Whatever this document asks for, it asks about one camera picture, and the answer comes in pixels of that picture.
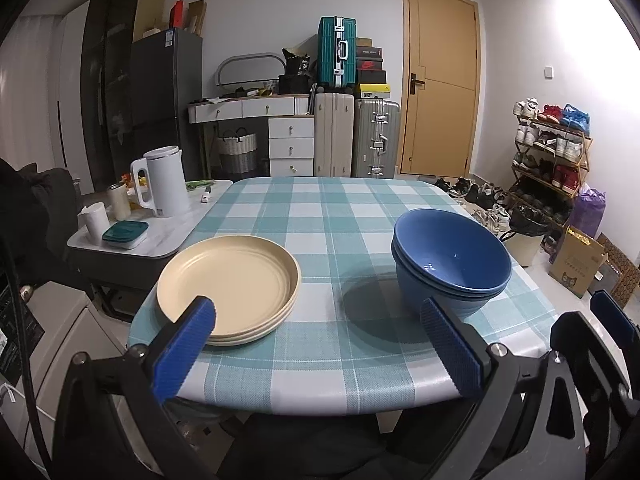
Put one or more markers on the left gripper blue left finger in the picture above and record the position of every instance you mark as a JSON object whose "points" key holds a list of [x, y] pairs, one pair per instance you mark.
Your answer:
{"points": [[175, 348]]}

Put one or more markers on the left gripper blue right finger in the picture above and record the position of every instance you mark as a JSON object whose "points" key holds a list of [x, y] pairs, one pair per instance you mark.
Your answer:
{"points": [[460, 348]]}

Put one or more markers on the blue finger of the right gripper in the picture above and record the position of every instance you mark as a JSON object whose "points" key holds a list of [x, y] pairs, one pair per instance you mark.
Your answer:
{"points": [[592, 366], [612, 317]]}

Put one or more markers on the cream plate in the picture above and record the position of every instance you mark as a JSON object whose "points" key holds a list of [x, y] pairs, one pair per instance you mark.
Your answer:
{"points": [[247, 310], [221, 260]]}

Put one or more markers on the blue bowl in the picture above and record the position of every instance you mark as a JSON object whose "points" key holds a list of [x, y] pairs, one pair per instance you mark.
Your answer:
{"points": [[453, 251], [502, 271], [417, 294]]}

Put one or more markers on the cardboard cat box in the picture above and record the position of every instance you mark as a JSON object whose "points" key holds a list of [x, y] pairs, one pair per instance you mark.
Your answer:
{"points": [[577, 261]]}

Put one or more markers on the purple plastic bag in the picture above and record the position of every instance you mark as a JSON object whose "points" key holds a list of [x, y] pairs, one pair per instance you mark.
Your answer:
{"points": [[588, 210]]}

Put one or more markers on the white trash bin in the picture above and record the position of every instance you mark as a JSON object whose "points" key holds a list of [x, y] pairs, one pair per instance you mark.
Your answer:
{"points": [[527, 229]]}

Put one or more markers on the teal checked tablecloth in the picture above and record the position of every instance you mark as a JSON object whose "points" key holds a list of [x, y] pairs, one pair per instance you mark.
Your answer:
{"points": [[350, 346]]}

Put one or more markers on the teal lidded container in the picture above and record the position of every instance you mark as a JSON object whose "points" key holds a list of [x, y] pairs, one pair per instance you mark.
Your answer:
{"points": [[126, 234]]}

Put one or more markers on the white electric kettle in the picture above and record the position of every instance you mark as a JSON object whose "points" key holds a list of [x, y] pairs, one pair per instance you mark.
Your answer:
{"points": [[162, 167]]}

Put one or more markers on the white cup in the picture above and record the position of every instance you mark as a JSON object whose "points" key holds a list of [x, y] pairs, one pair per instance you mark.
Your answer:
{"points": [[96, 221]]}

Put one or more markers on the wooden shoe rack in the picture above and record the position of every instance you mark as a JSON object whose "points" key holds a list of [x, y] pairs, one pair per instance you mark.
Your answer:
{"points": [[551, 159]]}

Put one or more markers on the cream jar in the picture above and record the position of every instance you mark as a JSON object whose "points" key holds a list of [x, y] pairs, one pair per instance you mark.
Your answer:
{"points": [[117, 194]]}

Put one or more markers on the woven laundry basket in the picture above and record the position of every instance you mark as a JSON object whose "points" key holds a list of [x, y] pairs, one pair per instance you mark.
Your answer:
{"points": [[237, 151]]}

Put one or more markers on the silver suitcase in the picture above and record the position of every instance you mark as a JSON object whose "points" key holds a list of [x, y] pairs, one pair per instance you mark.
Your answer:
{"points": [[376, 135]]}

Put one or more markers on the white drawer desk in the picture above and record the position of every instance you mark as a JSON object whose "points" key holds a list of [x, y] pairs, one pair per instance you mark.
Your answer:
{"points": [[284, 127]]}

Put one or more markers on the beige suitcase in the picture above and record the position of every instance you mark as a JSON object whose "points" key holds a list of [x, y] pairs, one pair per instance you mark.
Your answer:
{"points": [[333, 134]]}

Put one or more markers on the dark grey refrigerator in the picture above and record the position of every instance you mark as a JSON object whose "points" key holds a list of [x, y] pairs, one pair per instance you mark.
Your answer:
{"points": [[165, 79]]}

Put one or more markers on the stacked shoe boxes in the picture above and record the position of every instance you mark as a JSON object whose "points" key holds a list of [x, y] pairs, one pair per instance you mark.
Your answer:
{"points": [[371, 78]]}

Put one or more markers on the black bag on desk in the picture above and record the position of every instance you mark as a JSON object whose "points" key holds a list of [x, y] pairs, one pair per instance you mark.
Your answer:
{"points": [[299, 73]]}

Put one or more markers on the wooden door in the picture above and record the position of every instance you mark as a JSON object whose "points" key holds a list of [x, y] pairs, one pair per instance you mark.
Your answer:
{"points": [[441, 77]]}

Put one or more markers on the teal suitcase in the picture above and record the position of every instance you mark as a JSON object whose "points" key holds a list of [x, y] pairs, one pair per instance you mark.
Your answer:
{"points": [[336, 59]]}

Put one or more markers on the grey folded chair frame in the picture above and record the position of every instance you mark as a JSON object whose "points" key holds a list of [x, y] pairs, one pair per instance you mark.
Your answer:
{"points": [[250, 70]]}

